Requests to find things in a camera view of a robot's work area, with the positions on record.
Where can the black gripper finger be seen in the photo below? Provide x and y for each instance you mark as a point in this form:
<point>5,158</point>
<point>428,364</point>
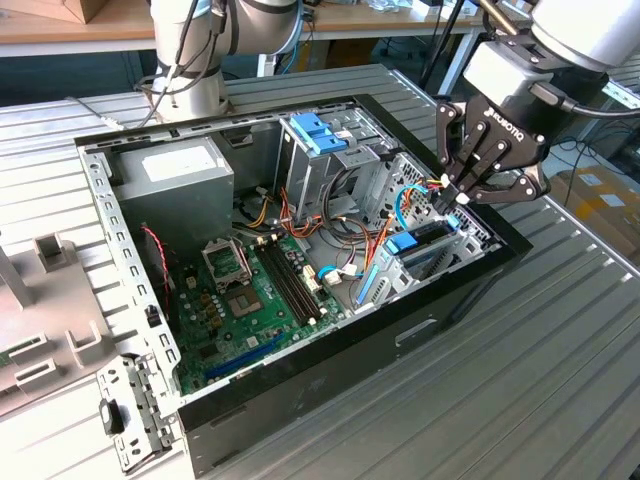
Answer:
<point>471,149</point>
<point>525,187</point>

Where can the hard disk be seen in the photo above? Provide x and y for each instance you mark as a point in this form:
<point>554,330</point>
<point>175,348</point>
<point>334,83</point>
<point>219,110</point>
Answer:
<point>401,244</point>

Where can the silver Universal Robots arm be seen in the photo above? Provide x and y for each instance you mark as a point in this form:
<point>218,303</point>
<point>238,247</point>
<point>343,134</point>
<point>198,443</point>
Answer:
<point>585,30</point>

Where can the grey metal disk bay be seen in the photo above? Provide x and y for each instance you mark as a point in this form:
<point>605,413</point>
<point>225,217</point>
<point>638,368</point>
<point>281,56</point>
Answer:
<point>392,290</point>

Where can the labelled brown cardboard box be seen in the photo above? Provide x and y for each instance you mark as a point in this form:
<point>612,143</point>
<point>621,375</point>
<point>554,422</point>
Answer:
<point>600,200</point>

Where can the blue plastic drive latch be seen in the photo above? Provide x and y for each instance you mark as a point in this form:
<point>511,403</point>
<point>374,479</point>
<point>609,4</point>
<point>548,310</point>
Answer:
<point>312,131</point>

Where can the grey metal drive cage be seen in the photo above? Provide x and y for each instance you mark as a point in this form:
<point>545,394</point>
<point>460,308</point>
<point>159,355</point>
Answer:
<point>300,175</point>

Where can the black RAM slot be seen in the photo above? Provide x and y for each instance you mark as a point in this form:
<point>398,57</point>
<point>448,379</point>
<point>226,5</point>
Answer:
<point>299,280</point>
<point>293,280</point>
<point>287,280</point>
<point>281,280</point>

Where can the black open PC case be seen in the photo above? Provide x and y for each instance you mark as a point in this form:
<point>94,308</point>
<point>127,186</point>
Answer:
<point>350,380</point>

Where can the CPU socket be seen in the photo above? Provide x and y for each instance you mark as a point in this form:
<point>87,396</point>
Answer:
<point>243,302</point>

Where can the green motherboard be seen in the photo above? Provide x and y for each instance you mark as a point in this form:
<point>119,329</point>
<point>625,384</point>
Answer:
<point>240,340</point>

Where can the grey power supply unit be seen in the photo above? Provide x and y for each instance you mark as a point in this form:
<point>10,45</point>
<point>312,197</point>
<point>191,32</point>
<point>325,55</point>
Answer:
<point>175,200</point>

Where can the blue expansion slot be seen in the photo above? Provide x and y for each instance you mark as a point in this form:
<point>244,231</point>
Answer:
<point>245,357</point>

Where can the small brown cardboard box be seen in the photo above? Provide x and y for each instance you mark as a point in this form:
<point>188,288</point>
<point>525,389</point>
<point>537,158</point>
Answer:
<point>75,9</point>

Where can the grey parts rack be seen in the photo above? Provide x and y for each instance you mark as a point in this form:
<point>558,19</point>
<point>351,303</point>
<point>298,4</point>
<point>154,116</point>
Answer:
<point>50,305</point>

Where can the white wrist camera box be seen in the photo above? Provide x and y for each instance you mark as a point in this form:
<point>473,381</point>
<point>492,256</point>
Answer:
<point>500,70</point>

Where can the wooden desk white frame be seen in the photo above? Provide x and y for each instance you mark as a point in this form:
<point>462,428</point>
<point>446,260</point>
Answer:
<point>380,21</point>

